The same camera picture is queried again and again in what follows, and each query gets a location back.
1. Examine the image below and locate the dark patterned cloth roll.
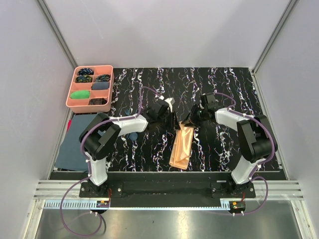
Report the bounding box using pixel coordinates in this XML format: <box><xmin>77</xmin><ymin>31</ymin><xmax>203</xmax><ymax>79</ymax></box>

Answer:
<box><xmin>89</xmin><ymin>98</ymin><xmax>107</xmax><ymax>106</ymax></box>

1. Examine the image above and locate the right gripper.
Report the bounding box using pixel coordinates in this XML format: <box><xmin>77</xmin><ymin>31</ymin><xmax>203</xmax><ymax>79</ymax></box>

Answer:
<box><xmin>181</xmin><ymin>104</ymin><xmax>207</xmax><ymax>128</ymax></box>

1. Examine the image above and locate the aluminium post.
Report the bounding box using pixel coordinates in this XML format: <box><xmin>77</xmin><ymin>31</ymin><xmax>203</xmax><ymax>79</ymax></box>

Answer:
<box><xmin>35</xmin><ymin>0</ymin><xmax>78</xmax><ymax>68</ymax></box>
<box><xmin>252</xmin><ymin>0</ymin><xmax>299</xmax><ymax>74</ymax></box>

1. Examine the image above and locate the aluminium frame rail front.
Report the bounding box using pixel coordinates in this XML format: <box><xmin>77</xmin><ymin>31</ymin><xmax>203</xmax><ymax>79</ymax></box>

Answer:
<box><xmin>34</xmin><ymin>179</ymin><xmax>304</xmax><ymax>211</ymax></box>

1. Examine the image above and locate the grey folded cloth in tray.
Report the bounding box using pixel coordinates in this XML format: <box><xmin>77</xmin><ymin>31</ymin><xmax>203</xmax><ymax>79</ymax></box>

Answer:
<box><xmin>91</xmin><ymin>82</ymin><xmax>110</xmax><ymax>91</ymax></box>

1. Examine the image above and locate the peach cloth napkin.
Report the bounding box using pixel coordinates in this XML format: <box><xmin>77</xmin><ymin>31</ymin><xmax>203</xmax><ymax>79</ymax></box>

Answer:
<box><xmin>169</xmin><ymin>122</ymin><xmax>194</xmax><ymax>170</ymax></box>

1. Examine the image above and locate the pink divided organizer tray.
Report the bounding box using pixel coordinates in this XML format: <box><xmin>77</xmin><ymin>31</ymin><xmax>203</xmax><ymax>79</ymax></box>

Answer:
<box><xmin>66</xmin><ymin>65</ymin><xmax>115</xmax><ymax>114</ymax></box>

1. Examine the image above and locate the left rear aluminium post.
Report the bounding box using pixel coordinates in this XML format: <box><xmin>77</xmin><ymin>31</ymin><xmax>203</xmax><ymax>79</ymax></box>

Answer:
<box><xmin>35</xmin><ymin>0</ymin><xmax>78</xmax><ymax>68</ymax></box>

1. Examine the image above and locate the blue yellow patterned roll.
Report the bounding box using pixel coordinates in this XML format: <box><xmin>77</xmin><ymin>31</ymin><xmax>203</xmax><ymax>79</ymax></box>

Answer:
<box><xmin>75</xmin><ymin>75</ymin><xmax>93</xmax><ymax>83</ymax></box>

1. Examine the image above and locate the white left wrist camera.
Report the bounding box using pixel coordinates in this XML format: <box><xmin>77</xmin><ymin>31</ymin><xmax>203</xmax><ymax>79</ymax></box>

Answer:
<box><xmin>159</xmin><ymin>96</ymin><xmax>175</xmax><ymax>112</ymax></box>

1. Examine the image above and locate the blue patterned roll right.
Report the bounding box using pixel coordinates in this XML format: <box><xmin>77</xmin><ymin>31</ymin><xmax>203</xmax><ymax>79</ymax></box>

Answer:
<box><xmin>96</xmin><ymin>74</ymin><xmax>111</xmax><ymax>82</ymax></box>

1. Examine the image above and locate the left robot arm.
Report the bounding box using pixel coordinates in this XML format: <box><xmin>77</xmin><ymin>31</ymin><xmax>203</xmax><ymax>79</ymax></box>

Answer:
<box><xmin>79</xmin><ymin>98</ymin><xmax>180</xmax><ymax>197</ymax></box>

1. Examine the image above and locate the right rear aluminium post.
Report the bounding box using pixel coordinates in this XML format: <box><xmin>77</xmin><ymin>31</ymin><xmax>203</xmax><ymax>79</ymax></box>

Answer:
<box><xmin>252</xmin><ymin>0</ymin><xmax>299</xmax><ymax>74</ymax></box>

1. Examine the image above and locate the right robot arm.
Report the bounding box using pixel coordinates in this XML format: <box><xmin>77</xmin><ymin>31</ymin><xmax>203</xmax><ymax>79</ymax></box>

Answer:
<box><xmin>182</xmin><ymin>93</ymin><xmax>278</xmax><ymax>198</ymax></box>

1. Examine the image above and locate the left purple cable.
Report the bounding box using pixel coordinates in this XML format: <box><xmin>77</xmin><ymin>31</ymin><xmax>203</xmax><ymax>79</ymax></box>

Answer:
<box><xmin>59</xmin><ymin>86</ymin><xmax>165</xmax><ymax>236</ymax></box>

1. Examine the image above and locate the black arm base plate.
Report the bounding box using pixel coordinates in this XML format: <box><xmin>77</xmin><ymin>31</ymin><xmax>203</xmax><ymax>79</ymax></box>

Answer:
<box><xmin>79</xmin><ymin>172</ymin><xmax>256</xmax><ymax>199</ymax></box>

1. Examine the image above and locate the blue patterned roll top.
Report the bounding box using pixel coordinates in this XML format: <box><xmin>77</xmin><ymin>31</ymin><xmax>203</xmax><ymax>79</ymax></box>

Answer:
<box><xmin>77</xmin><ymin>68</ymin><xmax>94</xmax><ymax>76</ymax></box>

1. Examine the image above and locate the green rolled cloth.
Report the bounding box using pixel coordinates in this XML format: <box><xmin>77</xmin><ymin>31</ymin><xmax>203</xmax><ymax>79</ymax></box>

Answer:
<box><xmin>69</xmin><ymin>90</ymin><xmax>90</xmax><ymax>100</ymax></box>

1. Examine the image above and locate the blue grey folded napkin stack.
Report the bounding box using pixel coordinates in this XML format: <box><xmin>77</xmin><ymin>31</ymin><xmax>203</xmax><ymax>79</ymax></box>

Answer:
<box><xmin>55</xmin><ymin>114</ymin><xmax>97</xmax><ymax>172</ymax></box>

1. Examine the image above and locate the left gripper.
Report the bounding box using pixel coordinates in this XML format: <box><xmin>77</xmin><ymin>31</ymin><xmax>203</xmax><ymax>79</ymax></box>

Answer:
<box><xmin>157</xmin><ymin>110</ymin><xmax>180</xmax><ymax>130</ymax></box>

